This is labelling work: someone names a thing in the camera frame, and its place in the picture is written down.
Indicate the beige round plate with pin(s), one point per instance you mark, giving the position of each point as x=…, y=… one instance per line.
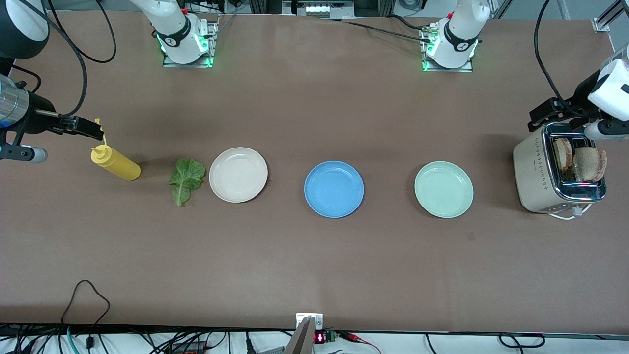
x=238, y=175

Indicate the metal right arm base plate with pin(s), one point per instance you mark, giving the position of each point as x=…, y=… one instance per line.
x=213, y=44

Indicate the yellow mustard squeeze bottle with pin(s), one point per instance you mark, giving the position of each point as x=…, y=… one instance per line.
x=120, y=167

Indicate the blue round plate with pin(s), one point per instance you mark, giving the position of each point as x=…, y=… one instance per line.
x=334, y=189

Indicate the red digit display module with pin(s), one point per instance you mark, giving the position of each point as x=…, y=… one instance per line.
x=324, y=337

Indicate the silver control box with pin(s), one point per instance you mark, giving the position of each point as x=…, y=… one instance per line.
x=317, y=9

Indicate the silver camera mount bracket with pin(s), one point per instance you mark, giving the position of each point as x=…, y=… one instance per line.
x=308, y=322

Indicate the toasted bread slice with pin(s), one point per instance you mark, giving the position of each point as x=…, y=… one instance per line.
x=563, y=153
x=589, y=164

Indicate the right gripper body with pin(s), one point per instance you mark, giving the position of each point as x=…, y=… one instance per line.
x=38, y=117

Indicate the beige chrome toaster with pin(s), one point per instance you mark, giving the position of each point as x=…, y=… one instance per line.
x=530, y=172

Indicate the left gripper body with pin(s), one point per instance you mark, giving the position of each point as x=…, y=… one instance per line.
x=579, y=100

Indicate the aluminium frame bracket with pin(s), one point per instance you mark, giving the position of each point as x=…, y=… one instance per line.
x=607, y=22

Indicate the light green round plate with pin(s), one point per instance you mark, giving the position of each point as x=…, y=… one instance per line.
x=443, y=189

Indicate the green lettuce leaf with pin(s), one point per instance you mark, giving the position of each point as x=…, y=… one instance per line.
x=186, y=179

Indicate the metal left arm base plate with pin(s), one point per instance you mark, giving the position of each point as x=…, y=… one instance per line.
x=467, y=69

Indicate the red black power strip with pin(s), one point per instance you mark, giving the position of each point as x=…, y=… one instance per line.
x=189, y=348

